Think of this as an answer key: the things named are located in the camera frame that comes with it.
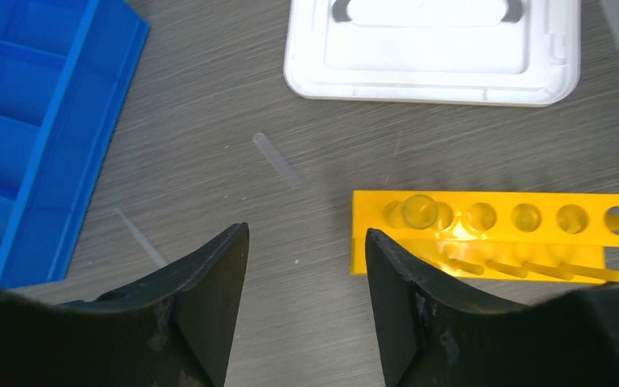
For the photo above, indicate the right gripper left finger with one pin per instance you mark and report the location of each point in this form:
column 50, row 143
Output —
column 174, row 327

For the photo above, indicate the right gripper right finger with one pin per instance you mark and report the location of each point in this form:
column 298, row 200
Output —
column 433, row 329

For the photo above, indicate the glass test tube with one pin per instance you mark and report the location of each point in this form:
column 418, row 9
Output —
column 419, row 212

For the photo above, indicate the short clear glass tube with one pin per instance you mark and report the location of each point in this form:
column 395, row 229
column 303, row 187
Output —
column 277, row 161

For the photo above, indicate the yellow test tube rack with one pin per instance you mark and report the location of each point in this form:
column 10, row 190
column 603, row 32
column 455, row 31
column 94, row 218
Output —
column 510, row 236

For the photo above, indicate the blue divided plastic bin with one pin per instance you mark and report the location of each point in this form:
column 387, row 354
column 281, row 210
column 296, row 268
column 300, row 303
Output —
column 65, row 69

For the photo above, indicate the white plastic tray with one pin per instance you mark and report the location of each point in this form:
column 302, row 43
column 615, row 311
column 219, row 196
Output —
column 504, row 53

